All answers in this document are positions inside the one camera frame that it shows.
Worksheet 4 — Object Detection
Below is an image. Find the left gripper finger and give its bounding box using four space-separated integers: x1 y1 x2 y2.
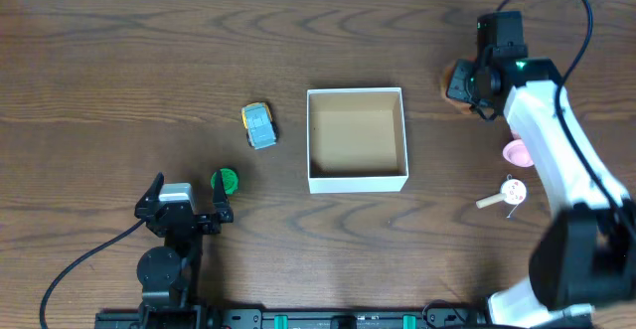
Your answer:
212 169 230 213
139 172 164 209

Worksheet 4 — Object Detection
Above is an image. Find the brown plush toy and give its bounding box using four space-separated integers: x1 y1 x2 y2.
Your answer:
439 62 472 115

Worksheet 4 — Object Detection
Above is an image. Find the pink duck toy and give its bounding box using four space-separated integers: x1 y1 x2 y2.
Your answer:
502 131 534 168

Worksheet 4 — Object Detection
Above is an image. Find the small wooden rattle drum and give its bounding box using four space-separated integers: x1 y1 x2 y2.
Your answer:
475 175 528 219

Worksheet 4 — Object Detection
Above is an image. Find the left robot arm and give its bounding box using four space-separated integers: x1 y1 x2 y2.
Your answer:
134 170 234 328

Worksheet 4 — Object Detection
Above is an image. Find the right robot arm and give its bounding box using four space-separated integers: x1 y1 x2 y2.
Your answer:
446 11 635 328

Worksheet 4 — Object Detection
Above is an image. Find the green round toy disc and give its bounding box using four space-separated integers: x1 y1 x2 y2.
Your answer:
210 168 239 195

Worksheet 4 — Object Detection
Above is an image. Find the yellow grey toy car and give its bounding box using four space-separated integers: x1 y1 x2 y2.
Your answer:
241 102 278 150

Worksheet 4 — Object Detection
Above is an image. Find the white cardboard box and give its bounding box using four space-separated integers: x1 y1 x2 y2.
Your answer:
306 87 409 194

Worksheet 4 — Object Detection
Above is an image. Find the left black cable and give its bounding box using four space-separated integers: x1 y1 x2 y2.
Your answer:
39 218 146 329

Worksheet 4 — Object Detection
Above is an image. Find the black cable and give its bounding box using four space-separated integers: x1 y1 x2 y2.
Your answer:
39 218 146 329
496 0 636 241

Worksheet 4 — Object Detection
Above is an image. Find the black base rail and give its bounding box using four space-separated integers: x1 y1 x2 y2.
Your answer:
94 306 496 329

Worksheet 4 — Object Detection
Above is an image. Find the right black cable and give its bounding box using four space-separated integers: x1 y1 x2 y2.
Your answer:
496 0 636 241

